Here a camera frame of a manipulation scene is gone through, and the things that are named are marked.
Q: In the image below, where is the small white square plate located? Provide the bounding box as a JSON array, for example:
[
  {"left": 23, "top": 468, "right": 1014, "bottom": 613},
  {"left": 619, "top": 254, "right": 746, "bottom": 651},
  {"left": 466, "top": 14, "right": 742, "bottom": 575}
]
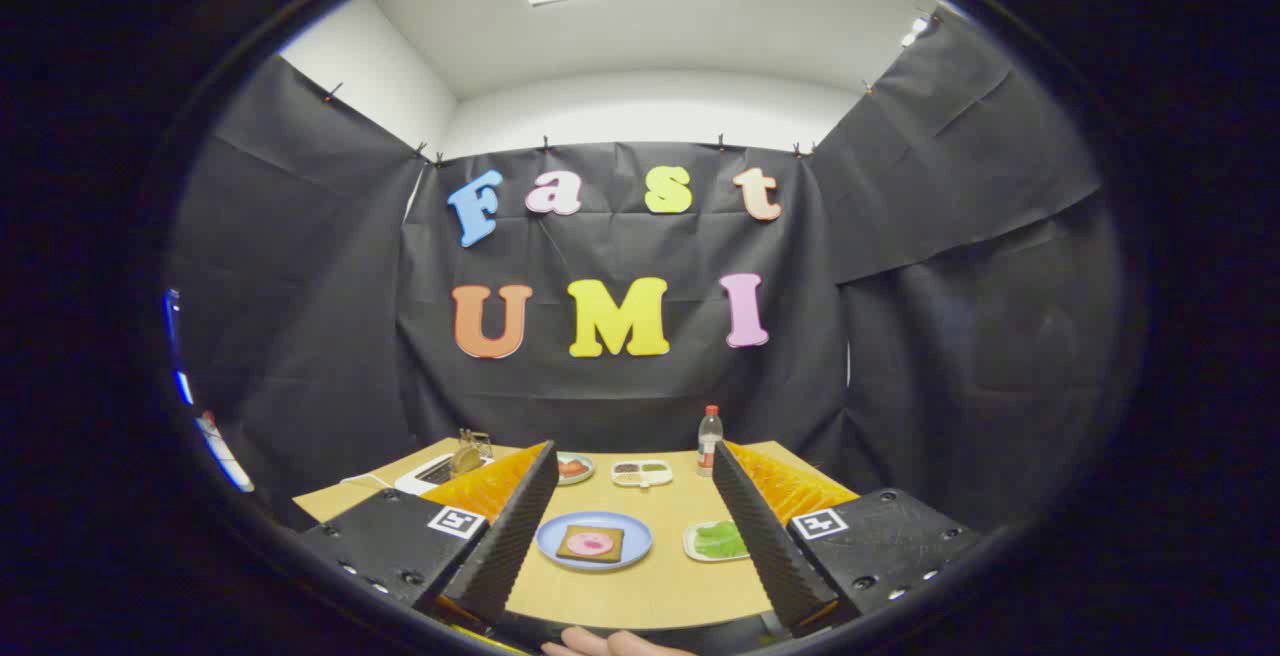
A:
[{"left": 682, "top": 520, "right": 751, "bottom": 564}]

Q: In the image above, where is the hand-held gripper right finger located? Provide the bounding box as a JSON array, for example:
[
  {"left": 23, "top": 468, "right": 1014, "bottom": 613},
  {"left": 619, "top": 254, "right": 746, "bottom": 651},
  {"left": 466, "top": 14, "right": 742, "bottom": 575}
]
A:
[{"left": 712, "top": 439, "right": 986, "bottom": 637}]

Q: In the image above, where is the square toast slice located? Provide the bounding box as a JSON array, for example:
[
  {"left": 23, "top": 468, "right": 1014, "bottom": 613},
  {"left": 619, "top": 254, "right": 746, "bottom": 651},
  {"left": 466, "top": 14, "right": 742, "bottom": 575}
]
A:
[{"left": 556, "top": 524, "right": 626, "bottom": 565}]

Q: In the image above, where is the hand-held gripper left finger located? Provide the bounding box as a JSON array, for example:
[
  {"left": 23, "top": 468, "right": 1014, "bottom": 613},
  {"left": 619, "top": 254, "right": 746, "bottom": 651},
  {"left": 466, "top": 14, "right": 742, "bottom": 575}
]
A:
[{"left": 300, "top": 441, "right": 561, "bottom": 627}]

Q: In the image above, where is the clear bottle red cap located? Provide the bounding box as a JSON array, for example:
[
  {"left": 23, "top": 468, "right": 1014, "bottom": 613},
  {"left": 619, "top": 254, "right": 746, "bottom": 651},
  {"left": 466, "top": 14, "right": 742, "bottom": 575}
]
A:
[{"left": 697, "top": 405, "right": 724, "bottom": 478}]

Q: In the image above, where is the blue round plate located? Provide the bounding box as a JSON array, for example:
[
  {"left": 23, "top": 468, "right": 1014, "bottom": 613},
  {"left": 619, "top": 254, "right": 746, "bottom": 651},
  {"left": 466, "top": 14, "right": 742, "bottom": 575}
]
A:
[{"left": 535, "top": 510, "right": 654, "bottom": 573}]

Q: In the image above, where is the white divided seasoning dish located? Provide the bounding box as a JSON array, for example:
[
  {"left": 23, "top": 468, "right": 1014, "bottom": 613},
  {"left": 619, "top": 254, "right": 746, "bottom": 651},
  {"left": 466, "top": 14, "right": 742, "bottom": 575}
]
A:
[{"left": 610, "top": 459, "right": 674, "bottom": 488}]

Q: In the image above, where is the white toaster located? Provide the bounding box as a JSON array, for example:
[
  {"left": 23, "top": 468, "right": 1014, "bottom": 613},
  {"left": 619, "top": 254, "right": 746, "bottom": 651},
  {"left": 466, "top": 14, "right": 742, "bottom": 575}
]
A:
[{"left": 395, "top": 451, "right": 496, "bottom": 495}]

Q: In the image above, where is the black backdrop cloth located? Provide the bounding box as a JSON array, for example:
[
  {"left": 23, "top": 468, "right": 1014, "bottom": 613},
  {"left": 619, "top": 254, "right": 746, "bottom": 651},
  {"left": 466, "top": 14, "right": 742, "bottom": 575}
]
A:
[{"left": 165, "top": 11, "right": 1126, "bottom": 537}]

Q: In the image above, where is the green lettuce leaf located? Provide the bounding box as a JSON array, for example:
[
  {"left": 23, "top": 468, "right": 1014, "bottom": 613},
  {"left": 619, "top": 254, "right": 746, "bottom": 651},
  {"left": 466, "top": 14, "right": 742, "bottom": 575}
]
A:
[{"left": 694, "top": 522, "right": 749, "bottom": 559}]

